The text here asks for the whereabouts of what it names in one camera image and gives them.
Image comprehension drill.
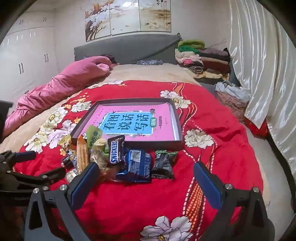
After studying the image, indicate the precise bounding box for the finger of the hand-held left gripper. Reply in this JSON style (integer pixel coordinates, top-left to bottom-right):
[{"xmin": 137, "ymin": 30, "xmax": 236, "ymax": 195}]
[
  {"xmin": 0, "ymin": 167, "xmax": 66, "ymax": 193},
  {"xmin": 0, "ymin": 151, "xmax": 36, "ymax": 171}
]

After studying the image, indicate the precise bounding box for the blue patterned pillow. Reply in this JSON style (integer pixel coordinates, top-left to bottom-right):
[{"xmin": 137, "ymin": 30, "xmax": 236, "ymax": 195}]
[{"xmin": 136, "ymin": 59, "xmax": 163, "ymax": 66}]

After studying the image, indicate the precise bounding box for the beige bed sheet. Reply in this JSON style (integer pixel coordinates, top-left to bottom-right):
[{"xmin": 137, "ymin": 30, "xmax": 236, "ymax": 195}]
[{"xmin": 0, "ymin": 62, "xmax": 201, "ymax": 153}]

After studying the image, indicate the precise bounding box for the clear nut snack packet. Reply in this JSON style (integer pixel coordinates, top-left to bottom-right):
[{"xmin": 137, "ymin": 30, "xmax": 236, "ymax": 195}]
[{"xmin": 90, "ymin": 138, "xmax": 121, "ymax": 182}]

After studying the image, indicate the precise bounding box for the grey headboard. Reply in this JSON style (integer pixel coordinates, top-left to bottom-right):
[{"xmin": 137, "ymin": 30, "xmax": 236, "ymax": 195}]
[{"xmin": 74, "ymin": 33, "xmax": 183, "ymax": 65}]

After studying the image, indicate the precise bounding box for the white satin curtain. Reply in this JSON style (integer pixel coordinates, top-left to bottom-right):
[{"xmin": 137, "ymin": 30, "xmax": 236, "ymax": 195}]
[{"xmin": 228, "ymin": 0, "xmax": 296, "ymax": 167}]

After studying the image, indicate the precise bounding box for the pink quilt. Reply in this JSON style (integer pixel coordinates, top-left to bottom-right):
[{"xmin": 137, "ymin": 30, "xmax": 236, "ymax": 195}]
[{"xmin": 3, "ymin": 56, "xmax": 111, "ymax": 137}]

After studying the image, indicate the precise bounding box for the floral wall painting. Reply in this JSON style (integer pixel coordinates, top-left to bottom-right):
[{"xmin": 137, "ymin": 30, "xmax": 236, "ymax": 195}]
[{"xmin": 80, "ymin": 0, "xmax": 173, "ymax": 42}]

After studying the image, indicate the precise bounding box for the white wardrobe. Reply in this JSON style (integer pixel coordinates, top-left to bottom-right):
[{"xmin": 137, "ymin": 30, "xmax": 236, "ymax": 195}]
[{"xmin": 0, "ymin": 11, "xmax": 58, "ymax": 102}]

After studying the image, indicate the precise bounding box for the floral fabric bag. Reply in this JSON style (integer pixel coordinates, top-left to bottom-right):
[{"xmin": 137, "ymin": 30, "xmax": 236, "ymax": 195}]
[{"xmin": 216, "ymin": 89, "xmax": 250, "ymax": 123}]

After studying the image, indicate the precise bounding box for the yellow stick snack packet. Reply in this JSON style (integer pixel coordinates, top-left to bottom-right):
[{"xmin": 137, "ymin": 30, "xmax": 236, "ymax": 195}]
[{"xmin": 58, "ymin": 135, "xmax": 78, "ymax": 168}]

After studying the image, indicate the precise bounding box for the brown chocolate bar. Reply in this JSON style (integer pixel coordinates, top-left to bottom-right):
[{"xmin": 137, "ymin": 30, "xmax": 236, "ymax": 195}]
[{"xmin": 107, "ymin": 135, "xmax": 125, "ymax": 167}]

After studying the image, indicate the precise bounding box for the dark green snack packet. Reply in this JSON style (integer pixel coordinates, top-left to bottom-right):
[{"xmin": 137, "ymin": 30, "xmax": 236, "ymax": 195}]
[{"xmin": 151, "ymin": 149, "xmax": 178, "ymax": 179}]

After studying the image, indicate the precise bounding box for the blue snack packet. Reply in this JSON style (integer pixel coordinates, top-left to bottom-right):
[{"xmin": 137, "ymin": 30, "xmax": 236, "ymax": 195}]
[{"xmin": 115, "ymin": 149, "xmax": 152, "ymax": 183}]

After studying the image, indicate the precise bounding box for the small pale candy wrapper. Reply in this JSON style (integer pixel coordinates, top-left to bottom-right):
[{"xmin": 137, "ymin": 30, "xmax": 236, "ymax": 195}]
[{"xmin": 65, "ymin": 168, "xmax": 78, "ymax": 183}]

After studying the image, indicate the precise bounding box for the stack of folded clothes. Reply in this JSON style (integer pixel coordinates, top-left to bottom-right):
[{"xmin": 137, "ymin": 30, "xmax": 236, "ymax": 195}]
[{"xmin": 174, "ymin": 39, "xmax": 232, "ymax": 80}]

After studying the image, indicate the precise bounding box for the red cloth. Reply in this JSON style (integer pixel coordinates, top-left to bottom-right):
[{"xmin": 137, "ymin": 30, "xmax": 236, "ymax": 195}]
[{"xmin": 245, "ymin": 116, "xmax": 269, "ymax": 137}]

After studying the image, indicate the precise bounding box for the orange snack packet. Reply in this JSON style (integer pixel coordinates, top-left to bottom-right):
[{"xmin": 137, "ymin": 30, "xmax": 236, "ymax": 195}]
[{"xmin": 77, "ymin": 136, "xmax": 90, "ymax": 174}]

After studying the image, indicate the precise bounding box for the pink book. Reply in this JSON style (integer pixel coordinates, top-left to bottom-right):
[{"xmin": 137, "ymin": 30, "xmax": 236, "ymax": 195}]
[{"xmin": 87, "ymin": 103, "xmax": 177, "ymax": 141}]

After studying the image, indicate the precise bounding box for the shallow grey cardboard box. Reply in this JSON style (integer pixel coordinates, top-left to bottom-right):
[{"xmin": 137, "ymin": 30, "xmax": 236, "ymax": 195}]
[{"xmin": 70, "ymin": 98, "xmax": 183, "ymax": 151}]

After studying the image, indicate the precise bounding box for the white crumpled cloth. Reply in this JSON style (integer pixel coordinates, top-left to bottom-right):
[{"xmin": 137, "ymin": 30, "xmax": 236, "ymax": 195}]
[{"xmin": 215, "ymin": 81, "xmax": 251, "ymax": 102}]

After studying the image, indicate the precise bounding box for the green label snack packet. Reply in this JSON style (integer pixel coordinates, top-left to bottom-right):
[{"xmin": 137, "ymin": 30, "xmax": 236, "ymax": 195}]
[{"xmin": 86, "ymin": 125, "xmax": 103, "ymax": 149}]

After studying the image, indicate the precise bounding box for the dark purple cloth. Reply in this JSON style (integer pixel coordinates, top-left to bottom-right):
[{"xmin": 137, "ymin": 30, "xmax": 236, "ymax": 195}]
[{"xmin": 99, "ymin": 54, "xmax": 119, "ymax": 65}]

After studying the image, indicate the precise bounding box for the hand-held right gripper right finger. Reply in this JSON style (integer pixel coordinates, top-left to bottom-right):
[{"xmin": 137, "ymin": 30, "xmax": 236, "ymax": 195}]
[{"xmin": 193, "ymin": 161, "xmax": 275, "ymax": 241}]

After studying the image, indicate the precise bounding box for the red floral blanket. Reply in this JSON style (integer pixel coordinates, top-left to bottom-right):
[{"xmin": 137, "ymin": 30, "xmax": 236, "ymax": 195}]
[{"xmin": 14, "ymin": 80, "xmax": 264, "ymax": 241}]

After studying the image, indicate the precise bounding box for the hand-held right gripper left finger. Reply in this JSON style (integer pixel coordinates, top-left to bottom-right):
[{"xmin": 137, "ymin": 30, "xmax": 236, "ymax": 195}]
[{"xmin": 24, "ymin": 161, "xmax": 100, "ymax": 241}]

